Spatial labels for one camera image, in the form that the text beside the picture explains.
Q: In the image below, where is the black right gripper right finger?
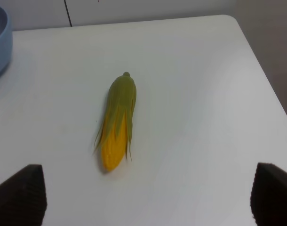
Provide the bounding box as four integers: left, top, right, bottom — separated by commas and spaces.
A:
250, 162, 287, 226

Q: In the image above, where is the corn cob with husk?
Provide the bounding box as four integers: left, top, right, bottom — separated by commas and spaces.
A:
94, 72, 136, 173

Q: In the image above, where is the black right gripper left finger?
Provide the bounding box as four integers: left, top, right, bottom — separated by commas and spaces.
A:
0, 164, 48, 226

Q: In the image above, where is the blue plastic bowl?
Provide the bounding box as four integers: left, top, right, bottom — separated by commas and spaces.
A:
0, 6, 13, 75

